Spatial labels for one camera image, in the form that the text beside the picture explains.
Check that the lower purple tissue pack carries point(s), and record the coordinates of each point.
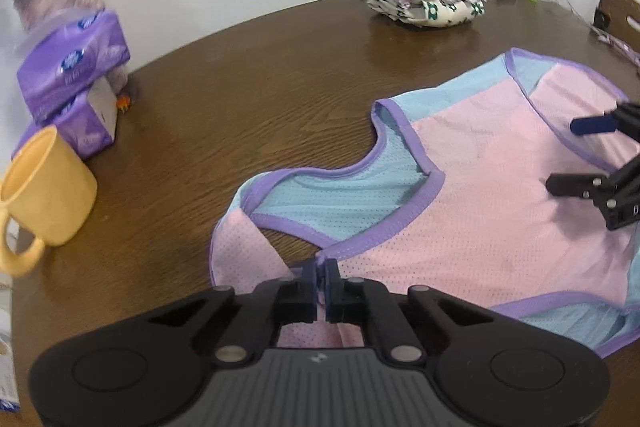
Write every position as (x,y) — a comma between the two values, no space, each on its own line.
(87,123)

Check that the folded green flower garment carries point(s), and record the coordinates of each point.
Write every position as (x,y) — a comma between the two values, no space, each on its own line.
(431,14)

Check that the yellow ceramic mug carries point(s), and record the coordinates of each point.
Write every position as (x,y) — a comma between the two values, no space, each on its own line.
(50,192)

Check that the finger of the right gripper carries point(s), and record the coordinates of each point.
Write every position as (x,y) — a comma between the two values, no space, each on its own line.
(596,187)
(625,118)

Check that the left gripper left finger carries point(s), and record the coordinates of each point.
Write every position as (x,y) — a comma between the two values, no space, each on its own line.
(154,366)

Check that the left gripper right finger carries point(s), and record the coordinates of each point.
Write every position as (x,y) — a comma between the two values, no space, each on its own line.
(483,365)

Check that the pink blue mesh vest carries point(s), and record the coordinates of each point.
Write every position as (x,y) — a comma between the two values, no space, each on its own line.
(452,196)

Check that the purple tissue pack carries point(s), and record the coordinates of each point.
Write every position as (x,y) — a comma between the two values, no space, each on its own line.
(72,52)
(87,123)

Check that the upper purple tissue pack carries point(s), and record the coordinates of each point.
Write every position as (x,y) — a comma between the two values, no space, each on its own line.
(72,52)

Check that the purple textured vase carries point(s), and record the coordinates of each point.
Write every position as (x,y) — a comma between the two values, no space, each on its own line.
(42,17)

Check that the wooden chair back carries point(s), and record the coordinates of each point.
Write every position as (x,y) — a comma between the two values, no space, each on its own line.
(624,20)

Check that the black phone holder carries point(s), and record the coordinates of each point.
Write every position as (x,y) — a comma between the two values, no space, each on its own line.
(601,20)

